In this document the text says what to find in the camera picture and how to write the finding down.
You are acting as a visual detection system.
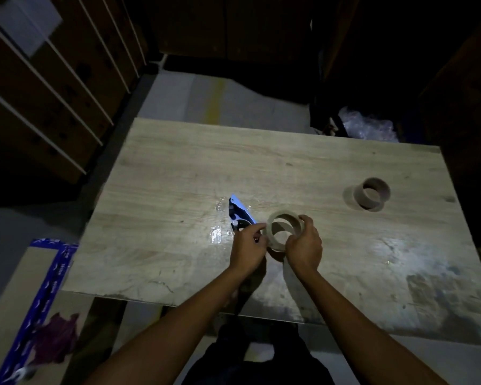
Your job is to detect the clear tape roll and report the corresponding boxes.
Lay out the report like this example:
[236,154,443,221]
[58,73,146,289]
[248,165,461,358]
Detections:
[266,210,305,253]

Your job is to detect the clear plastic wrap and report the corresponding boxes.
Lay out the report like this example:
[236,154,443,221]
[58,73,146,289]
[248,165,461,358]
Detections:
[338,107,400,143]

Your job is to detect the maroon cloth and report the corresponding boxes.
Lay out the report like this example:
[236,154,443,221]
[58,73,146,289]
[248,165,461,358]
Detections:
[30,312,81,367]

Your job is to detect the person's right hand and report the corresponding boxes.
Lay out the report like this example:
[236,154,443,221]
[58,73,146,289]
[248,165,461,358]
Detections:
[284,214,323,277]

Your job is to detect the large printed cardboard box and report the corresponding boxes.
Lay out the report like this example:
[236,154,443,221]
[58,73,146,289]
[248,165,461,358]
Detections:
[418,7,481,189]

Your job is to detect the plain brown cardboard boxes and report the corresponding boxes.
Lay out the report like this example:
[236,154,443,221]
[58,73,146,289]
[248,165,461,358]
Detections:
[144,0,317,65]

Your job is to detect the person's right forearm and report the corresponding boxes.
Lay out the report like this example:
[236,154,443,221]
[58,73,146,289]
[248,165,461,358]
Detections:
[298,267,449,385]

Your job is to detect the person's left hand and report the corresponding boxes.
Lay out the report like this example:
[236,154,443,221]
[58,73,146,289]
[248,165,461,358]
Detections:
[228,222,269,277]

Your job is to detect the large white paper label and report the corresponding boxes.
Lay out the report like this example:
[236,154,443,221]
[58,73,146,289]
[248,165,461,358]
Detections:
[0,0,63,57]

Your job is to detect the cardboard box with blue tape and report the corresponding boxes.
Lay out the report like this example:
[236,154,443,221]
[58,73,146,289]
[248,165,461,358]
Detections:
[0,238,95,385]

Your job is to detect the black plastic bin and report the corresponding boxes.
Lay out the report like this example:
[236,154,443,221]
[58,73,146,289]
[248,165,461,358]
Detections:
[311,104,347,137]

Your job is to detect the cardboard tape core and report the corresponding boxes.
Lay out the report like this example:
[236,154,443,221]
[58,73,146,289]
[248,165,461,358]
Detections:
[352,177,392,211]

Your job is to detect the person's left forearm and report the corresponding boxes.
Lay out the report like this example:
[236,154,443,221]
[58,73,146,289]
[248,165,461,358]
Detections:
[82,265,247,385]

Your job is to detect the cardboard cartons with white straps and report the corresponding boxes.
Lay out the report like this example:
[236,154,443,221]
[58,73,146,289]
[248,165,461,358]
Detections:
[0,0,149,185]

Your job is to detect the blue tape dispenser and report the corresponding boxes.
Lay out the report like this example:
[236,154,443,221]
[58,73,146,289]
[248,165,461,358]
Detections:
[228,194,265,243]

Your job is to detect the person's dark trousers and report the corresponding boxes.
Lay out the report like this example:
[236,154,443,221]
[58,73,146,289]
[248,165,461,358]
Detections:
[182,320,336,385]

